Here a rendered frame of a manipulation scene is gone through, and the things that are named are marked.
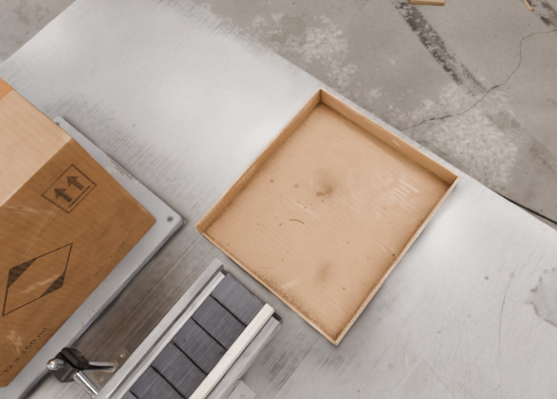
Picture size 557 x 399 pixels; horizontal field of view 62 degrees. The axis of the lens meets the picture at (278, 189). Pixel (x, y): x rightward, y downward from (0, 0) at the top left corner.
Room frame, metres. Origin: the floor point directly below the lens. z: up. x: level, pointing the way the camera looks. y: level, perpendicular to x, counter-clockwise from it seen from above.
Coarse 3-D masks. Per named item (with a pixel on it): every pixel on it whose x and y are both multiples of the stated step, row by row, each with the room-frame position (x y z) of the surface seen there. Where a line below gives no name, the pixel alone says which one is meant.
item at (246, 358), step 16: (224, 272) 0.15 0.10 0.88; (208, 288) 0.13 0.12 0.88; (192, 304) 0.12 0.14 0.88; (272, 320) 0.08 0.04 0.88; (256, 336) 0.06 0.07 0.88; (272, 336) 0.06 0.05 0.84; (160, 352) 0.06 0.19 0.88; (256, 352) 0.04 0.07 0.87; (144, 368) 0.05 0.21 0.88; (240, 368) 0.02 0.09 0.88; (128, 384) 0.03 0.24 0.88; (224, 384) 0.01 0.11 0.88
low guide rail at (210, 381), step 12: (264, 312) 0.08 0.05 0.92; (252, 324) 0.07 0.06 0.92; (240, 336) 0.06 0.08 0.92; (252, 336) 0.06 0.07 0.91; (240, 348) 0.05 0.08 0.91; (228, 360) 0.04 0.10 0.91; (216, 372) 0.02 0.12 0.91; (204, 384) 0.01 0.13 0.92; (192, 396) 0.00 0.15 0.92; (204, 396) 0.00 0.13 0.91
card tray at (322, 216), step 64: (320, 128) 0.37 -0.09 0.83; (384, 128) 0.33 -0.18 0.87; (256, 192) 0.28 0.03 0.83; (320, 192) 0.26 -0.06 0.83; (384, 192) 0.24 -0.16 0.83; (448, 192) 0.20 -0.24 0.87; (256, 256) 0.18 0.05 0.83; (320, 256) 0.16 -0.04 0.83; (384, 256) 0.14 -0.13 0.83; (320, 320) 0.07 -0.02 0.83
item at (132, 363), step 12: (216, 264) 0.14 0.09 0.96; (204, 276) 0.13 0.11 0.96; (192, 288) 0.12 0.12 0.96; (204, 288) 0.12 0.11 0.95; (180, 300) 0.11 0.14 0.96; (192, 300) 0.11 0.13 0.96; (168, 312) 0.10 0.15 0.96; (180, 312) 0.09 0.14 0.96; (168, 324) 0.08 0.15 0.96; (156, 336) 0.07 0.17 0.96; (144, 348) 0.06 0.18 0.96; (132, 360) 0.05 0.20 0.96; (120, 372) 0.04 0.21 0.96; (132, 372) 0.04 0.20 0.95; (108, 384) 0.03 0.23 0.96; (120, 384) 0.03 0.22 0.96; (96, 396) 0.02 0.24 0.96; (108, 396) 0.02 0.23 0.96
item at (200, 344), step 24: (216, 288) 0.13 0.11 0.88; (240, 288) 0.12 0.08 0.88; (216, 312) 0.10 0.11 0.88; (240, 312) 0.09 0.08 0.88; (192, 336) 0.08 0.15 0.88; (216, 336) 0.07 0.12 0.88; (168, 360) 0.05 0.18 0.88; (192, 360) 0.05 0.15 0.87; (216, 360) 0.04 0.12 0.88; (144, 384) 0.03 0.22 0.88; (168, 384) 0.02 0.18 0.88; (192, 384) 0.02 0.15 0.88; (216, 384) 0.01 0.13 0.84
